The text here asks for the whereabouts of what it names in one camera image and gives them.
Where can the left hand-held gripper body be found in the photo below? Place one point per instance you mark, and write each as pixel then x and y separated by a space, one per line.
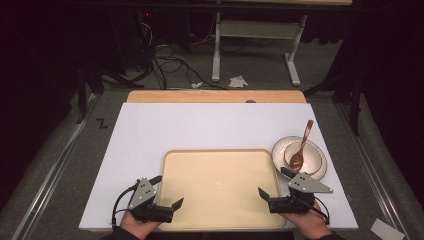
pixel 143 196

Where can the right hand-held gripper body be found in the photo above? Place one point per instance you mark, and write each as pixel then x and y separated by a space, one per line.
pixel 305 186

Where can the reddish-brown spoon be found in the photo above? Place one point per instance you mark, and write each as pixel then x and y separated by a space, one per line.
pixel 296 160

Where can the white plate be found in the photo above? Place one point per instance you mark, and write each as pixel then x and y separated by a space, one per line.
pixel 278 153

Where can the white bowl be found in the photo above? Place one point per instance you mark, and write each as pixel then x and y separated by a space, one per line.
pixel 313 158

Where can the beige plastic tray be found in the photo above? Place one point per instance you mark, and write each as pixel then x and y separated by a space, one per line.
pixel 220 186

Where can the person's left hand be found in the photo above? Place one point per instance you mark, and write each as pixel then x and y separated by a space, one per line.
pixel 138 228

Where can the person's right hand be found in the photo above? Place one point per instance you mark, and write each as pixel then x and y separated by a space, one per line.
pixel 310 225

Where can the white board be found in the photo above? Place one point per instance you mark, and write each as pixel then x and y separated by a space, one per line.
pixel 200 126

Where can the flat white paper sheet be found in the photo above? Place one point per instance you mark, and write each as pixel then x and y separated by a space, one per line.
pixel 386 230

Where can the wooden table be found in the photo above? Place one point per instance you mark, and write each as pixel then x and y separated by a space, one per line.
pixel 200 96

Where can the black stand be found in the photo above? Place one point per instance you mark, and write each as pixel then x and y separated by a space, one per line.
pixel 356 100
pixel 81 93

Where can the small crumpled white paper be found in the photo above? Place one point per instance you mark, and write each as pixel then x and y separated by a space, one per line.
pixel 196 85

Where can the large crumpled white paper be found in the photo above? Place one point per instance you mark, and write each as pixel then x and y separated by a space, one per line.
pixel 238 82

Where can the dark device with red light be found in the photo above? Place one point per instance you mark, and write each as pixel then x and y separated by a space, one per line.
pixel 146 30

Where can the metal floor rail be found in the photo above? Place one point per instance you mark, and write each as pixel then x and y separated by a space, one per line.
pixel 373 166
pixel 53 173

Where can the white metal desk frame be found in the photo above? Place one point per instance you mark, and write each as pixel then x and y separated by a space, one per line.
pixel 256 29

